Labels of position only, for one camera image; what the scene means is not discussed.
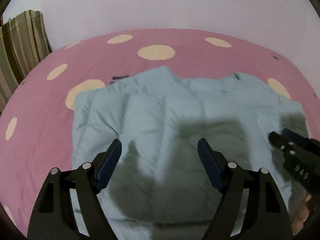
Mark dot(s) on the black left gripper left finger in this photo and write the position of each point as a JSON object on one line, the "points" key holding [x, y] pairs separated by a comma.
{"points": [[67, 206]]}

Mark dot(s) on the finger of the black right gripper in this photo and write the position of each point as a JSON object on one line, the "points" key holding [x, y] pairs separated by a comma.
{"points": [[280, 142], [298, 138]]}

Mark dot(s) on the pink dotted bed sheet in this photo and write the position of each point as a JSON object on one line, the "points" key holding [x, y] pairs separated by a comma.
{"points": [[36, 124]]}

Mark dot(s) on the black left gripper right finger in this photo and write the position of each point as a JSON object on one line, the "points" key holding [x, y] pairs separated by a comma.
{"points": [[266, 215]]}

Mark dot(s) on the light blue puffer jacket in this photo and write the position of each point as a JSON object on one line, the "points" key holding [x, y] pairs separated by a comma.
{"points": [[160, 189]]}

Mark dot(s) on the striped green brown cushion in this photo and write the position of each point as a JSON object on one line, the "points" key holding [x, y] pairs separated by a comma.
{"points": [[24, 44]]}

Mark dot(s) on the person's right hand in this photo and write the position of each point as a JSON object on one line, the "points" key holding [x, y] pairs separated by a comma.
{"points": [[298, 223]]}

